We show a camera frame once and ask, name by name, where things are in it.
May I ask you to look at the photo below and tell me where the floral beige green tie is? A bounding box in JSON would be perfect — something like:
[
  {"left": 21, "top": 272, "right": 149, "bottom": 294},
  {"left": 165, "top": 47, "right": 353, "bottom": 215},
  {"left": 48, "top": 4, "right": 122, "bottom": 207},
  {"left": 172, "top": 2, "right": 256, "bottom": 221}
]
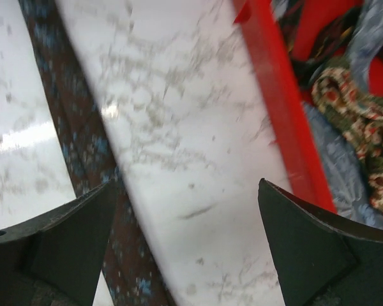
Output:
[{"left": 311, "top": 57, "right": 383, "bottom": 213}]

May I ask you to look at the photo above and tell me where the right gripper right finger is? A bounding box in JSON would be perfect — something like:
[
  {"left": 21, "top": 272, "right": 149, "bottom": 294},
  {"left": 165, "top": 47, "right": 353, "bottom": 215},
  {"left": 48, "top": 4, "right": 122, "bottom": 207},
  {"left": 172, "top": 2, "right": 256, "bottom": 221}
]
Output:
[{"left": 258, "top": 179, "right": 383, "bottom": 306}]

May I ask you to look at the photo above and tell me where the black dark tie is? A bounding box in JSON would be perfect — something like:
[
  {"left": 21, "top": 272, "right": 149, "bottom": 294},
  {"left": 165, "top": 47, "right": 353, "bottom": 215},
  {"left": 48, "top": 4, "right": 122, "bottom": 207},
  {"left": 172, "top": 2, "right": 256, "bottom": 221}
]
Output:
[{"left": 273, "top": 1, "right": 362, "bottom": 91}]

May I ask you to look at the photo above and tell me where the red plastic tray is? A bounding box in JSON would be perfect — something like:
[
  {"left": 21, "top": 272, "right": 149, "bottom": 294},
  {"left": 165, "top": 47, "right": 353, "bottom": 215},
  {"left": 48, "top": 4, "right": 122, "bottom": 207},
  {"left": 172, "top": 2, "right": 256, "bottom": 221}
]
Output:
[{"left": 231, "top": 0, "right": 383, "bottom": 215}]

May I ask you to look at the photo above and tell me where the brown blue patterned tie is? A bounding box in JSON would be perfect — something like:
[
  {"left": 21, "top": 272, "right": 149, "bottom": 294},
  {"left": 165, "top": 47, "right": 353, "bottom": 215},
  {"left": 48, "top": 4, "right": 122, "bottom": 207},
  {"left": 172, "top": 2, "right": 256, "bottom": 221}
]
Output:
[{"left": 20, "top": 1, "right": 174, "bottom": 305}]

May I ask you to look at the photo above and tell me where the light blue paisley tie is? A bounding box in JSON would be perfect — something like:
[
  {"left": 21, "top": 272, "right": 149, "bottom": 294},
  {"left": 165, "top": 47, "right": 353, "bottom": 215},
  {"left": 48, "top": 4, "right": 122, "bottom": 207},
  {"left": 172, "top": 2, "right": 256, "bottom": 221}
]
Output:
[{"left": 304, "top": 1, "right": 383, "bottom": 229}]

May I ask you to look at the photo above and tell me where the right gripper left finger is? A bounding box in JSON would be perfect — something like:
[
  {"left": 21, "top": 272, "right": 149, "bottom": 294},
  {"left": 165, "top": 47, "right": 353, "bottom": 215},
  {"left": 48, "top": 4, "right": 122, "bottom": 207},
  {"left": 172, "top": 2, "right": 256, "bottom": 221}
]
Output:
[{"left": 0, "top": 180, "right": 117, "bottom": 305}]

